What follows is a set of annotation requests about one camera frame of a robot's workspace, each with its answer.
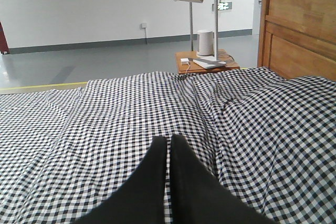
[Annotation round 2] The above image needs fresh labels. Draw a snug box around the wooden nightstand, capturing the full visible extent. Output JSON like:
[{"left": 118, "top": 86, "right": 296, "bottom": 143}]
[{"left": 175, "top": 49, "right": 240, "bottom": 74}]

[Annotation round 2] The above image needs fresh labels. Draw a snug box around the black white checkered bedsheet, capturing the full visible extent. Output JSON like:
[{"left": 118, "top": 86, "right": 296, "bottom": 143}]
[{"left": 1, "top": 68, "right": 335, "bottom": 223}]

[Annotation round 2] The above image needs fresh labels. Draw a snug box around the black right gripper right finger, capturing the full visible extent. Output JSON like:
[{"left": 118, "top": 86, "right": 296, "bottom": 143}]
[{"left": 170, "top": 135, "right": 273, "bottom": 223}]

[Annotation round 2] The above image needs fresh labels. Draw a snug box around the white cylindrical speaker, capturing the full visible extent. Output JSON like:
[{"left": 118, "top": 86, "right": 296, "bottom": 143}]
[{"left": 196, "top": 29, "right": 214, "bottom": 57}]

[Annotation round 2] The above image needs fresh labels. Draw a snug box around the wooden headboard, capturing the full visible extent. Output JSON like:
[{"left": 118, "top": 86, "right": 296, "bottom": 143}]
[{"left": 257, "top": 0, "right": 335, "bottom": 80}]

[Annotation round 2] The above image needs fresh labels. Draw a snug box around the white power adapter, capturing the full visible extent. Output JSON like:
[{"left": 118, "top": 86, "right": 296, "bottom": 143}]
[{"left": 180, "top": 58, "right": 189, "bottom": 65}]

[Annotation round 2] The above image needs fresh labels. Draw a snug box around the green exit sign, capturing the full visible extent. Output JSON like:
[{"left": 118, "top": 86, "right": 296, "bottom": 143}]
[{"left": 217, "top": 2, "right": 233, "bottom": 11}]

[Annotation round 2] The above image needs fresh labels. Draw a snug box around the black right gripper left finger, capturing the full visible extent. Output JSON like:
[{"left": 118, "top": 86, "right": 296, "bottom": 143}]
[{"left": 75, "top": 136, "right": 167, "bottom": 223}]

